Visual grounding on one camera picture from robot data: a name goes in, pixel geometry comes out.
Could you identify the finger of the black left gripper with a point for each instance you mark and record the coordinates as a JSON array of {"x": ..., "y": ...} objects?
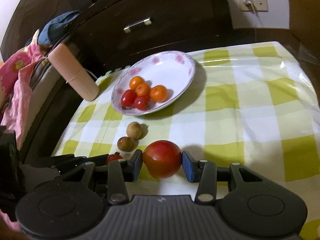
[
  {"x": 70, "y": 171},
  {"x": 61, "y": 159}
]

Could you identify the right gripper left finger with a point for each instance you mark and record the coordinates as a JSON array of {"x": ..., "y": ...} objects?
[{"x": 119, "y": 172}]

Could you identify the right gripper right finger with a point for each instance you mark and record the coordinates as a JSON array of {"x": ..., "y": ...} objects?
[{"x": 204, "y": 173}]

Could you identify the oblong red cherry tomato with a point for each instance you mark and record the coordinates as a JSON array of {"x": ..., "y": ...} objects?
[{"x": 112, "y": 157}]

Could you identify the large red orange tomato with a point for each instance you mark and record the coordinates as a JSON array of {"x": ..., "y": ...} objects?
[{"x": 162, "y": 158}]

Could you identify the round red cherry tomato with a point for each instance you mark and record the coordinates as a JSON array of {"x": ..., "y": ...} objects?
[{"x": 128, "y": 99}]

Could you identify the red cherry tomato with stem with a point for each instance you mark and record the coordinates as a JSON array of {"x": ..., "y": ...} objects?
[{"x": 142, "y": 103}]

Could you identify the small orange mandarin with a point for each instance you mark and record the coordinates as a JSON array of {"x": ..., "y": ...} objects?
[{"x": 143, "y": 89}]

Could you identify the brown longan upper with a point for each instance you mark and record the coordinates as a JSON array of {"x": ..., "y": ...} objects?
[{"x": 134, "y": 130}]

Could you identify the green white checkered tablecloth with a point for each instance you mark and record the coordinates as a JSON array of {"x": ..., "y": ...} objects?
[{"x": 249, "y": 104}]

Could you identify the grey striped mattress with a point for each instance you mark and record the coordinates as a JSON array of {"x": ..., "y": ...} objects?
[{"x": 45, "y": 84}]

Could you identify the orange mandarin right in plate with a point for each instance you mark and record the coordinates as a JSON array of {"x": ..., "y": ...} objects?
[{"x": 159, "y": 93}]

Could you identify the orange mandarin in plate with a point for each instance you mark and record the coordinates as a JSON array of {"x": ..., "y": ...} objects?
[
  {"x": 135, "y": 82},
  {"x": 159, "y": 93}
]

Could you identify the orange mandarin far in plate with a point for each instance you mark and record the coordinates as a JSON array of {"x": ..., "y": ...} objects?
[{"x": 135, "y": 82}]

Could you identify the pink floral blanket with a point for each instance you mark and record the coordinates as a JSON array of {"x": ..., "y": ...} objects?
[{"x": 16, "y": 73}]

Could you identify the pink ribbed cylinder container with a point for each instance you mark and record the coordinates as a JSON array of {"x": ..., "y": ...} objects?
[{"x": 73, "y": 72}]

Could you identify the white floral plate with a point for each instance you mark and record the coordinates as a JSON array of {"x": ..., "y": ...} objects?
[{"x": 175, "y": 70}]

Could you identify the blue cloth on bed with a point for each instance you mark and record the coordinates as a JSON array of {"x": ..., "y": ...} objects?
[{"x": 56, "y": 28}]

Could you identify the dark wooden nightstand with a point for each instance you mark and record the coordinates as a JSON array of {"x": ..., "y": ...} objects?
[{"x": 113, "y": 34}]

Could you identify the silver drawer handle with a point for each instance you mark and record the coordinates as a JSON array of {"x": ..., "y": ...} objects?
[{"x": 141, "y": 23}]

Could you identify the wall power socket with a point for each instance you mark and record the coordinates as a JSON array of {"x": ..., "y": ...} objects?
[{"x": 253, "y": 5}]

